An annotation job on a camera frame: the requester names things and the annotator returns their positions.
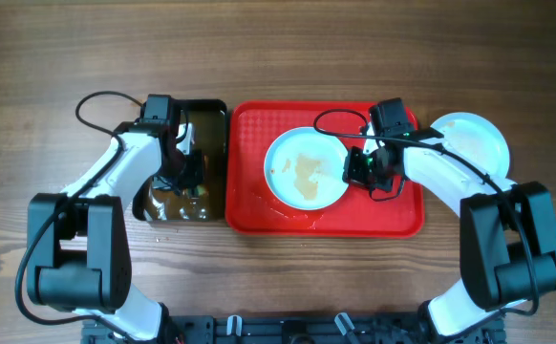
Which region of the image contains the green yellow sponge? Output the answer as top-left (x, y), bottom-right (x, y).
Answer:
top-left (189, 184), bottom-right (208, 198)

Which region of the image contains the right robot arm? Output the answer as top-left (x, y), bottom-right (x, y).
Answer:
top-left (344, 98), bottom-right (556, 343)

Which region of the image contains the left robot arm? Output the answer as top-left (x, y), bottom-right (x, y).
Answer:
top-left (14, 95), bottom-right (203, 343)

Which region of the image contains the black water basin tray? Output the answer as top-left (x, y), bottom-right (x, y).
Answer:
top-left (132, 99), bottom-right (227, 222)

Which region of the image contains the red plastic tray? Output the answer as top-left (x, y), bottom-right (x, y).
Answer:
top-left (225, 100), bottom-right (425, 238)

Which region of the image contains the left black cable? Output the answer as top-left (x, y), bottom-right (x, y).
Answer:
top-left (13, 90), bottom-right (145, 344)

